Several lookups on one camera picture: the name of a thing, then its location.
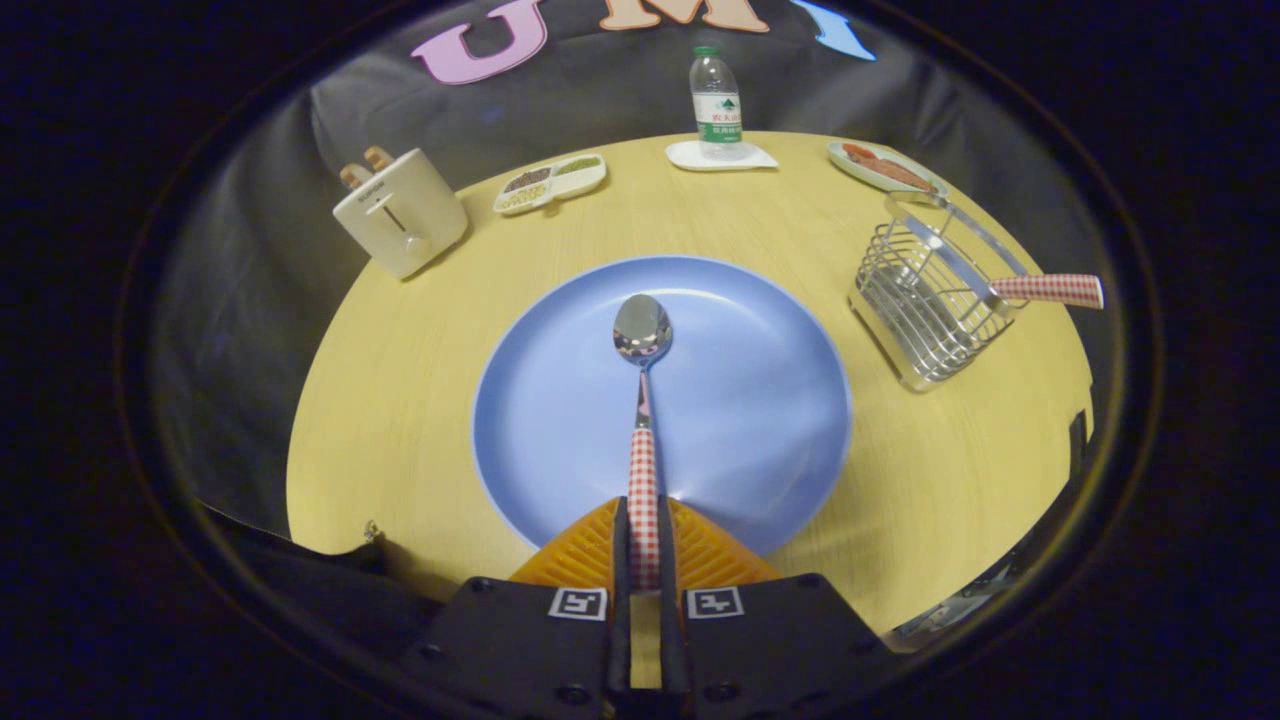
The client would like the pale green plate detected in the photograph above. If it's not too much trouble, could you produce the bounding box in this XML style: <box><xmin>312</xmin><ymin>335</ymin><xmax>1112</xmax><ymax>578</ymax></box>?
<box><xmin>827</xmin><ymin>140</ymin><xmax>949</xmax><ymax>198</ymax></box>

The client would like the fork with red checked handle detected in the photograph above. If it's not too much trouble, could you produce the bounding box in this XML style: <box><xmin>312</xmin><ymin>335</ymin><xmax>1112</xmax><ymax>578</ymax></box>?
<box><xmin>890</xmin><ymin>265</ymin><xmax>1105</xmax><ymax>311</ymax></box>

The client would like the white divided snack dish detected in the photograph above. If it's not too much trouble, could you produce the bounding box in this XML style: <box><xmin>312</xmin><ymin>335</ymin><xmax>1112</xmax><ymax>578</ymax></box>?
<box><xmin>492</xmin><ymin>153</ymin><xmax>608</xmax><ymax>217</ymax></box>

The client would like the clear water bottle green label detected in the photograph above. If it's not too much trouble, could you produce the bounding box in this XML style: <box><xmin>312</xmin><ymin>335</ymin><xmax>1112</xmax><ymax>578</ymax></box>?
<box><xmin>689</xmin><ymin>46</ymin><xmax>745</xmax><ymax>161</ymax></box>

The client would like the spoon with red checked handle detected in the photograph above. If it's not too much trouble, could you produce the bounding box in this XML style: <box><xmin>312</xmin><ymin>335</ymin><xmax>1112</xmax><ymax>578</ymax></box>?
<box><xmin>612</xmin><ymin>294</ymin><xmax>674</xmax><ymax>591</ymax></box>

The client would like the blue plate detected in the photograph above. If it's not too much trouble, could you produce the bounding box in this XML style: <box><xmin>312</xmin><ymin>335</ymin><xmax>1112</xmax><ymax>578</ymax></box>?
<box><xmin>472</xmin><ymin>255</ymin><xmax>854</xmax><ymax>558</ymax></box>

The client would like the grey metal frame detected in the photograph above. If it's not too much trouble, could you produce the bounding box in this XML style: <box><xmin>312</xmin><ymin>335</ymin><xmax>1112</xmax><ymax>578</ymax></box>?
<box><xmin>890</xmin><ymin>570</ymin><xmax>1013</xmax><ymax>646</ymax></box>

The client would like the red sausage food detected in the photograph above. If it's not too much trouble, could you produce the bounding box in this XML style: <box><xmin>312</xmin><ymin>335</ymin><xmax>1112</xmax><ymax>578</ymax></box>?
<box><xmin>842</xmin><ymin>143</ymin><xmax>936</xmax><ymax>191</ymax></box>

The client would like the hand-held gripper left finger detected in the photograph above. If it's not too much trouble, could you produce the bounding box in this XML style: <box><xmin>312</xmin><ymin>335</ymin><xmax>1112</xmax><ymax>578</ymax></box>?
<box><xmin>410</xmin><ymin>495</ymin><xmax>635</xmax><ymax>720</ymax></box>

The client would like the white square coaster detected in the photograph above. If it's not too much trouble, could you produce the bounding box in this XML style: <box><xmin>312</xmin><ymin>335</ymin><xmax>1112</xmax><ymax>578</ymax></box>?
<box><xmin>665</xmin><ymin>139</ymin><xmax>779</xmax><ymax>172</ymax></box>

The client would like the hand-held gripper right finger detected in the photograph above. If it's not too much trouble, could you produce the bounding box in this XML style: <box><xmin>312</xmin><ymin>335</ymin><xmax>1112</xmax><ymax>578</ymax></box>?
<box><xmin>655</xmin><ymin>495</ymin><xmax>893</xmax><ymax>720</ymax></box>

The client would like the metal wire basket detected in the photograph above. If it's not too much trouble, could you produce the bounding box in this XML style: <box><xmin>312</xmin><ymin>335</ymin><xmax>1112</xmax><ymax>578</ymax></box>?
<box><xmin>848</xmin><ymin>190</ymin><xmax>1031</xmax><ymax>393</ymax></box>

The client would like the cream toaster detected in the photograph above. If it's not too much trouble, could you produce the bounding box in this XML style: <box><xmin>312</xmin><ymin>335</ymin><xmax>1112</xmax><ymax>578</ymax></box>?
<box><xmin>332</xmin><ymin>147</ymin><xmax>470</xmax><ymax>281</ymax></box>

